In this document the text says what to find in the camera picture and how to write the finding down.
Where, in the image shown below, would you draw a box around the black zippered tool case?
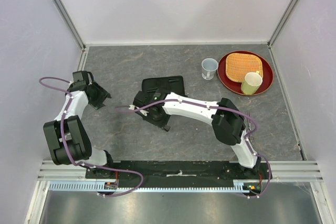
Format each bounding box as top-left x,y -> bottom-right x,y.
141,76 -> 187,97

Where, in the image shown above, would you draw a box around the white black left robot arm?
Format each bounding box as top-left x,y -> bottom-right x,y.
43,81 -> 115,178

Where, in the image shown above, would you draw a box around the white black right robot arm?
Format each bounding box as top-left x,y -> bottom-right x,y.
129,89 -> 261,179

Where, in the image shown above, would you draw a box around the silver hair scissors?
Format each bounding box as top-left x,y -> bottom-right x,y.
247,119 -> 255,142

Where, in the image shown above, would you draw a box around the pale blue footed mug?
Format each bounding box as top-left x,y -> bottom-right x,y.
201,58 -> 218,80

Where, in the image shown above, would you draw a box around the round red lacquer tray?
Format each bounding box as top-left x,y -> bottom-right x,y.
217,51 -> 274,95

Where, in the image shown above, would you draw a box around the woven bamboo basket tray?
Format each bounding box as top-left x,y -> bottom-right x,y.
225,53 -> 263,82

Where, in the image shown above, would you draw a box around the yellow-green ceramic mug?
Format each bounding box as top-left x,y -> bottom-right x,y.
241,71 -> 263,95

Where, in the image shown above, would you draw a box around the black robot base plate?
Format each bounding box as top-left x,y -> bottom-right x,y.
85,159 -> 273,193

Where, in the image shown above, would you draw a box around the aluminium front frame rail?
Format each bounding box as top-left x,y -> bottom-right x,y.
38,161 -> 322,182

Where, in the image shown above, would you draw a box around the blue slotted cable duct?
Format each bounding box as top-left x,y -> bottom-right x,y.
49,179 -> 264,194

